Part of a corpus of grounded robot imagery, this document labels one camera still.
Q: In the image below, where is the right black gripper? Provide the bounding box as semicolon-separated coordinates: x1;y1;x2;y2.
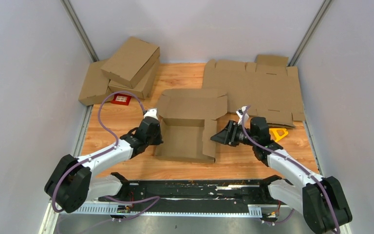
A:
210;120;256;147

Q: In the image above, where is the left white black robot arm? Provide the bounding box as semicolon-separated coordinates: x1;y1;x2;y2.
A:
44;116;163;213

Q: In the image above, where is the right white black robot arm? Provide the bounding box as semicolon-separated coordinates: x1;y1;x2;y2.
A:
210;117;353;234

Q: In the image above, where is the flat-lying folded cardboard box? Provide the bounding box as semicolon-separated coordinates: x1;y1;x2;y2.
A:
78;59;112;106

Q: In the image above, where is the red plastic tray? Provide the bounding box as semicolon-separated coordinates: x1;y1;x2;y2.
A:
111;94;132;106

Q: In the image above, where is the yellow plastic triangle piece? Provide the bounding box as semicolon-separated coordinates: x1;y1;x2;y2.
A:
269;128;289;142

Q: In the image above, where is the flat cardboard sheet stack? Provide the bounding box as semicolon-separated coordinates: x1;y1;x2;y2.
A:
202;55;305;127

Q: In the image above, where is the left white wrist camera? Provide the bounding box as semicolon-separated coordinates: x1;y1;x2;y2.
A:
143;108;158;120

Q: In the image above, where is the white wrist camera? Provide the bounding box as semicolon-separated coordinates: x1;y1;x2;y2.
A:
143;108;158;120
236;106;249;125

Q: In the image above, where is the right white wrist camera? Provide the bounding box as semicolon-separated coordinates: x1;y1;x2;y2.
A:
236;106;249;125

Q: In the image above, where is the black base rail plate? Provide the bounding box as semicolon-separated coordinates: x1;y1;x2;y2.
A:
113;179;286;215

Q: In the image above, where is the white slotted cable duct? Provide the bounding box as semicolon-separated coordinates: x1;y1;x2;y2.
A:
74;204;263;217

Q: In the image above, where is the left aluminium corner post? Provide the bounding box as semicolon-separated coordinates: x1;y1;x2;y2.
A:
60;0;99;62

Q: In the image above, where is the aluminium corner post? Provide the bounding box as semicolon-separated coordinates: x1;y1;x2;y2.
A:
60;0;99;62
288;0;334;66

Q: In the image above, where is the right aluminium corner post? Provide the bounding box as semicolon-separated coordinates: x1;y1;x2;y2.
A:
288;0;334;66

